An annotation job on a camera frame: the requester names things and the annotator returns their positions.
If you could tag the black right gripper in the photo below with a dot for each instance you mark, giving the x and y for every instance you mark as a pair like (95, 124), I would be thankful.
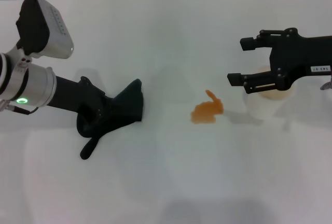
(298, 55)

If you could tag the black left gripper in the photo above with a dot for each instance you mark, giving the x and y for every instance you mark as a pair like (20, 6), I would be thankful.
(67, 94)

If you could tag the dark blue rag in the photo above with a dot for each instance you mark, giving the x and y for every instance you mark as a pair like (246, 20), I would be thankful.
(127, 104)

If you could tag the white paper cup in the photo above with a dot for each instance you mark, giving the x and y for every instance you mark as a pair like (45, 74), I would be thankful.
(264, 108)

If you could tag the orange brown liquid stain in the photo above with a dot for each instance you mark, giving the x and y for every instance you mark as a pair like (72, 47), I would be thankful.
(207, 110)

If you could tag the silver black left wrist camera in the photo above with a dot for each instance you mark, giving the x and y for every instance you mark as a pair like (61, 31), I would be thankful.
(44, 27)

